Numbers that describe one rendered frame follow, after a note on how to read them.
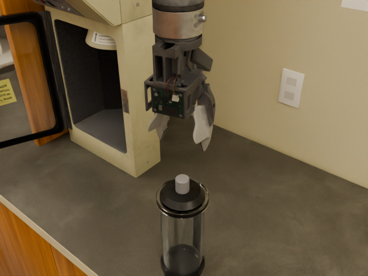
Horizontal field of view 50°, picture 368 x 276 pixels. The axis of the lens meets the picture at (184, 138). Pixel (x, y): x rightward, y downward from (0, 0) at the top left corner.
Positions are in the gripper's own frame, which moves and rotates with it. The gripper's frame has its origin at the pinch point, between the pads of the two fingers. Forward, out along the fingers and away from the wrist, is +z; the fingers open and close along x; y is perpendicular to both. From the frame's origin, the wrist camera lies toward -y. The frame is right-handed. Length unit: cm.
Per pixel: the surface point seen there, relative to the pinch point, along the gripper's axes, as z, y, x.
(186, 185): 10.4, 0.8, 0.9
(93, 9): -15.7, -16.1, -28.7
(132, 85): 5.9, -24.9, -25.9
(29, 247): 62, -4, -57
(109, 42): -3.0, -29.0, -34.4
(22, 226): 52, -4, -57
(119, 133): 29, -33, -37
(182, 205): 13.0, 3.8, 1.3
